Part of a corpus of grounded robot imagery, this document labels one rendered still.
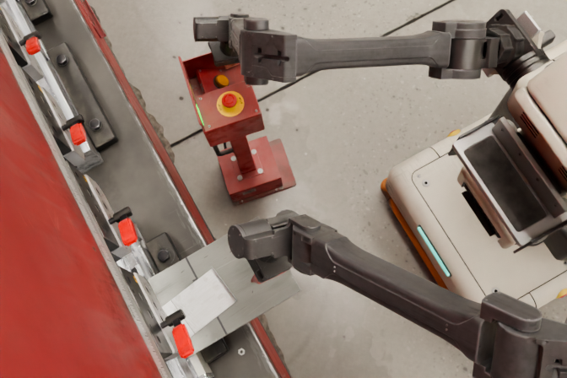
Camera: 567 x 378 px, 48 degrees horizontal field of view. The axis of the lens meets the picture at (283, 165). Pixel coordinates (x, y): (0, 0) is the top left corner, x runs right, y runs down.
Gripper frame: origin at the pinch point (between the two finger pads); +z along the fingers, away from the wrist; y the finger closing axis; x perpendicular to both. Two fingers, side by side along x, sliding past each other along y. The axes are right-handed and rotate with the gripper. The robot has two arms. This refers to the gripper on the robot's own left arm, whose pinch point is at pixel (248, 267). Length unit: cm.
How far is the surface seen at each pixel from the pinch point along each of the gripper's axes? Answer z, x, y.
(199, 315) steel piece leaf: 12.7, -8.1, 2.4
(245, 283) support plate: 7.2, 1.5, 1.3
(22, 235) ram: -45, -47, -3
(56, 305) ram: -45, -46, 5
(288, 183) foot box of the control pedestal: 78, 77, -38
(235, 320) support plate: 9.8, -2.9, 6.9
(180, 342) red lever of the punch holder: -13.0, -24.2, 8.9
